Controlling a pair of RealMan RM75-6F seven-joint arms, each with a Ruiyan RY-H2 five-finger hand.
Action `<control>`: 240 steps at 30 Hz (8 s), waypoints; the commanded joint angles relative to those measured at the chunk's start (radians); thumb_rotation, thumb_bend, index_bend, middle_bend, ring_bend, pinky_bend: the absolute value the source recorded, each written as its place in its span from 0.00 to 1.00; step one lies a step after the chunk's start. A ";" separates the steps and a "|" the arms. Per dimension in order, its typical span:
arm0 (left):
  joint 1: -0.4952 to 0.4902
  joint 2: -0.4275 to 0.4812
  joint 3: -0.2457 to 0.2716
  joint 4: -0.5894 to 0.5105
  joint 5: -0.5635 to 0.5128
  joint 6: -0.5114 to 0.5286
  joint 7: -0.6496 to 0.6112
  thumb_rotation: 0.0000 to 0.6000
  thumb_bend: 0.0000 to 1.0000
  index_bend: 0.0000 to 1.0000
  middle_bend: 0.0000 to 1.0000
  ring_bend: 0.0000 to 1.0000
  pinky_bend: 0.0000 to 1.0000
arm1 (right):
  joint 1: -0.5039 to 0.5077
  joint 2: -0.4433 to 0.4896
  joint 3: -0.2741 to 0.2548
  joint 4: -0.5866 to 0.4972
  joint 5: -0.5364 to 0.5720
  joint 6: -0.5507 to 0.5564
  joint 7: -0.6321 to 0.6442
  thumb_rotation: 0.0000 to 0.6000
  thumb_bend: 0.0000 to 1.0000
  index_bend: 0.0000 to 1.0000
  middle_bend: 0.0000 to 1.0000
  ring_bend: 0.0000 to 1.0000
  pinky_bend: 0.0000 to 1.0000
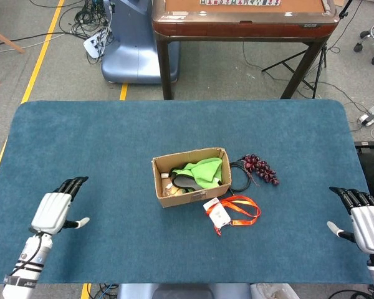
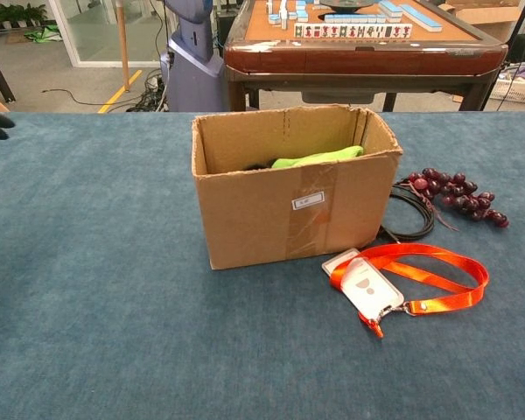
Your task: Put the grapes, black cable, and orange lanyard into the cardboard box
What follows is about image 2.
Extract black tripod stand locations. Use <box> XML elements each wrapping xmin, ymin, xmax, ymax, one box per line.
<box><xmin>485</xmin><ymin>0</ymin><xmax>525</xmax><ymax>113</ymax></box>

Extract long blue mahjong tile row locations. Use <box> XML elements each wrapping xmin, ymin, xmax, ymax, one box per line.
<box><xmin>400</xmin><ymin>3</ymin><xmax>444</xmax><ymax>32</ymax></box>

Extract brown mahjong table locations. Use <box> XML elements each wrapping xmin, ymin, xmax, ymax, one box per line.
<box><xmin>222</xmin><ymin>0</ymin><xmax>508</xmax><ymax>113</ymax></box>

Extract green fabric on floor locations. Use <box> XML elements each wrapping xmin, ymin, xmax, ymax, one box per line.
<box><xmin>24</xmin><ymin>24</ymin><xmax>65</xmax><ymax>44</ymax></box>

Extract dark red grape bunch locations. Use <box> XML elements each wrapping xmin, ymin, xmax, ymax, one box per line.
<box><xmin>404</xmin><ymin>167</ymin><xmax>511</xmax><ymax>231</ymax></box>

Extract white plastic basket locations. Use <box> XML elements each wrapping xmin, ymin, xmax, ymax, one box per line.
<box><xmin>489</xmin><ymin>72</ymin><xmax>525</xmax><ymax>106</ymax></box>

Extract row of face-up mahjong tiles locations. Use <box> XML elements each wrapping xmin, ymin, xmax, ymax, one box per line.
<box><xmin>292</xmin><ymin>22</ymin><xmax>414</xmax><ymax>39</ymax></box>

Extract large flat cardboard box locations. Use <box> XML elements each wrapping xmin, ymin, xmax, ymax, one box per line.
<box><xmin>445</xmin><ymin>0</ymin><xmax>525</xmax><ymax>43</ymax></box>

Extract black cable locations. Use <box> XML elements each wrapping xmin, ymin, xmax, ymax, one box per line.
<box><xmin>379</xmin><ymin>177</ymin><xmax>437</xmax><ymax>245</ymax></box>

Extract brown cardboard box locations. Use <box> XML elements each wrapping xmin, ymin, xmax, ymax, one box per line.
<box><xmin>191</xmin><ymin>103</ymin><xmax>404</xmax><ymax>271</ymax></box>

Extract dark round mahjong table hub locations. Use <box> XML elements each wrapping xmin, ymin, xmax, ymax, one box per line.
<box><xmin>312</xmin><ymin>0</ymin><xmax>380</xmax><ymax>13</ymax></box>

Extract black slanted pole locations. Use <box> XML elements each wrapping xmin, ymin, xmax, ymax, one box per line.
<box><xmin>0</xmin><ymin>41</ymin><xmax>18</xmax><ymax>104</ymax></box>

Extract bright green cloth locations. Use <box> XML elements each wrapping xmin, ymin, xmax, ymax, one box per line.
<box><xmin>270</xmin><ymin>145</ymin><xmax>365</xmax><ymax>171</ymax></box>

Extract blue mahjong tile wall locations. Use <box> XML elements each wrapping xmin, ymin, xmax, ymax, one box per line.
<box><xmin>324</xmin><ymin>12</ymin><xmax>389</xmax><ymax>25</ymax></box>

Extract short blue mahjong tile stack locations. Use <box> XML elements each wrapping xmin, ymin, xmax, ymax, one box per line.
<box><xmin>378</xmin><ymin>0</ymin><xmax>406</xmax><ymax>19</ymax></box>

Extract light wooden pole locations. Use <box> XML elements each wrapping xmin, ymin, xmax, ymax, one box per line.
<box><xmin>115</xmin><ymin>0</ymin><xmax>131</xmax><ymax>93</ymax></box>

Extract blue grey machine pedestal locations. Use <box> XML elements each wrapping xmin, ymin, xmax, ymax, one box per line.
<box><xmin>159</xmin><ymin>0</ymin><xmax>228</xmax><ymax>113</ymax></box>

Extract blue felt table cover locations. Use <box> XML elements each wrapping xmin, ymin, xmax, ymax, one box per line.
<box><xmin>0</xmin><ymin>111</ymin><xmax>525</xmax><ymax>420</ymax></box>

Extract white badge with orange lanyard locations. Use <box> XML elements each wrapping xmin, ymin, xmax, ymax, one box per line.
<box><xmin>321</xmin><ymin>242</ymin><xmax>491</xmax><ymax>340</ymax></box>

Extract row of potted green plants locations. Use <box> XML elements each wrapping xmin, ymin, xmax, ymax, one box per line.
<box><xmin>0</xmin><ymin>3</ymin><xmax>48</xmax><ymax>30</ymax></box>

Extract scattered blue mahjong tile cluster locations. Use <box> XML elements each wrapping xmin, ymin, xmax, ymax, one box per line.
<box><xmin>265</xmin><ymin>0</ymin><xmax>311</xmax><ymax>30</ymax></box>

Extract tangled black floor cables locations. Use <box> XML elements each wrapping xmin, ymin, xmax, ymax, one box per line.
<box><xmin>126</xmin><ymin>72</ymin><xmax>170</xmax><ymax>113</ymax></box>

